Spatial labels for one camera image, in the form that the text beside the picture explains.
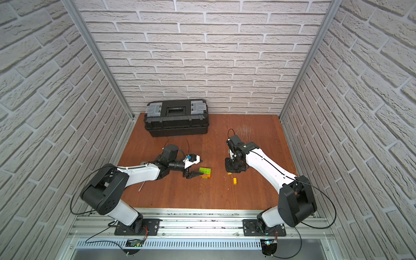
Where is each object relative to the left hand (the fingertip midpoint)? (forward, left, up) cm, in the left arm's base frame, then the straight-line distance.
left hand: (203, 165), depth 84 cm
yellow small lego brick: (-5, -18, -8) cm, 20 cm away
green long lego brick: (-2, -1, -3) cm, 4 cm away
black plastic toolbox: (+29, +17, +6) cm, 34 cm away
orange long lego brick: (-4, -1, -5) cm, 7 cm away
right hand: (-3, -15, 0) cm, 15 cm away
